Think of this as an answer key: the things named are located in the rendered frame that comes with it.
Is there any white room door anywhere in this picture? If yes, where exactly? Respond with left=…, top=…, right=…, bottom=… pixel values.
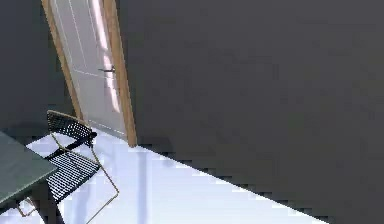
left=41, top=0, right=138, bottom=148

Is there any black mesh chair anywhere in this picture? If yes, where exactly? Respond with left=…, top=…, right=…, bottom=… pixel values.
left=15, top=109, right=120, bottom=224

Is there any grey-green table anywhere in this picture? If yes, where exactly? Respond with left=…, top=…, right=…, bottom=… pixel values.
left=0, top=130, right=66, bottom=224

